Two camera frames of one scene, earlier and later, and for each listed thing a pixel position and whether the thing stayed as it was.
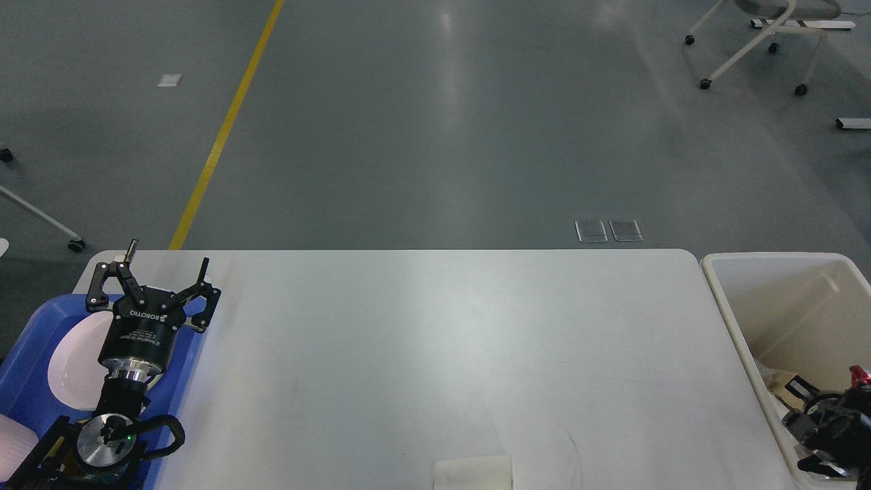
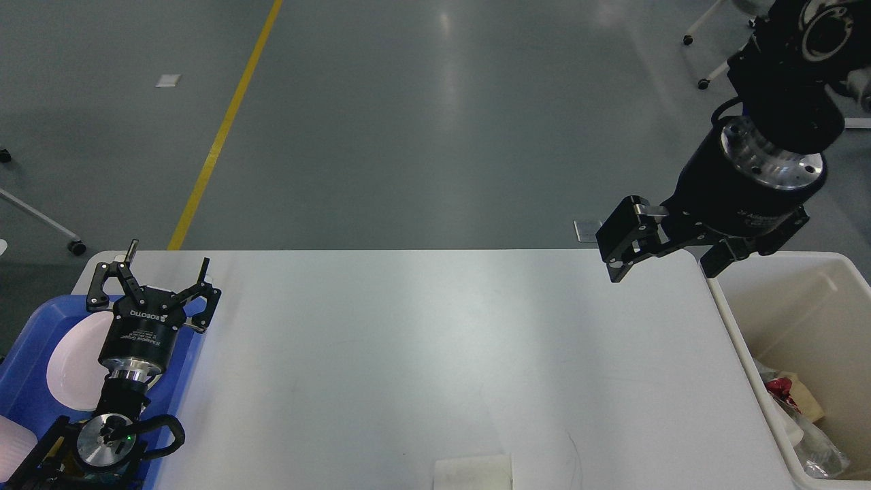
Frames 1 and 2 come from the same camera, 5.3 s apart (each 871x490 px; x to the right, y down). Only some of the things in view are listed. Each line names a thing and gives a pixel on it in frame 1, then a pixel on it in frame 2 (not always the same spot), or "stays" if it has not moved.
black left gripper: (141, 339) stays
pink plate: (76, 376) stays
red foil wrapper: (859, 374) → (781, 386)
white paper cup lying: (490, 473) stays
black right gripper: (833, 427) → (733, 186)
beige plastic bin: (791, 315) stays
